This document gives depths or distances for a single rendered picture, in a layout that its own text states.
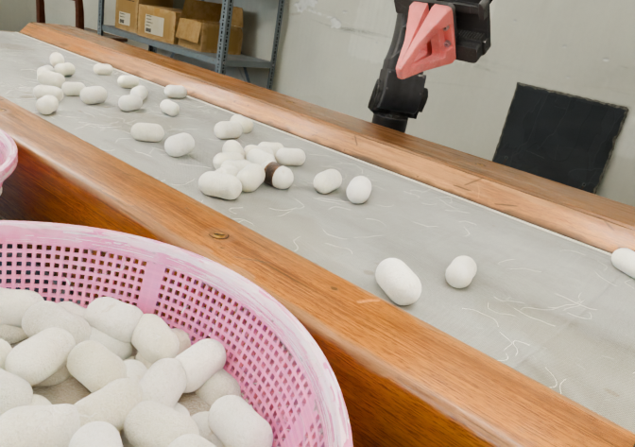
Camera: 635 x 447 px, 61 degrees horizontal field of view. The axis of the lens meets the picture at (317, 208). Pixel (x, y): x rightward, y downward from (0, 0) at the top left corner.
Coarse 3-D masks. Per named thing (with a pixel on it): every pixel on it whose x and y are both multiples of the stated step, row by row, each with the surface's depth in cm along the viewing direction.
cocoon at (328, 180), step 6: (318, 174) 51; (324, 174) 50; (330, 174) 51; (336, 174) 52; (318, 180) 50; (324, 180) 50; (330, 180) 50; (336, 180) 51; (318, 186) 50; (324, 186) 50; (330, 186) 50; (336, 186) 52; (318, 192) 51; (324, 192) 51
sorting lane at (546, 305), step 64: (0, 64) 80; (64, 128) 56; (128, 128) 61; (192, 128) 66; (256, 128) 72; (192, 192) 46; (256, 192) 48; (384, 192) 55; (320, 256) 38; (384, 256) 40; (448, 256) 42; (512, 256) 45; (576, 256) 48; (448, 320) 33; (512, 320) 35; (576, 320) 36; (576, 384) 29
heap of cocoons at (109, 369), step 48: (0, 288) 27; (0, 336) 26; (48, 336) 24; (96, 336) 27; (144, 336) 26; (0, 384) 22; (48, 384) 24; (96, 384) 23; (144, 384) 23; (192, 384) 25; (0, 432) 20; (48, 432) 20; (96, 432) 20; (144, 432) 21; (192, 432) 21; (240, 432) 22
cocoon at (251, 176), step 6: (246, 168) 47; (252, 168) 48; (258, 168) 48; (240, 174) 47; (246, 174) 47; (252, 174) 47; (258, 174) 48; (264, 174) 49; (240, 180) 47; (246, 180) 47; (252, 180) 47; (258, 180) 47; (264, 180) 49; (246, 186) 47; (252, 186) 47; (258, 186) 48
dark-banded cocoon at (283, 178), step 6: (270, 162) 50; (264, 168) 50; (282, 168) 49; (288, 168) 50; (276, 174) 49; (282, 174) 49; (288, 174) 49; (276, 180) 49; (282, 180) 49; (288, 180) 49; (276, 186) 50; (282, 186) 49; (288, 186) 50
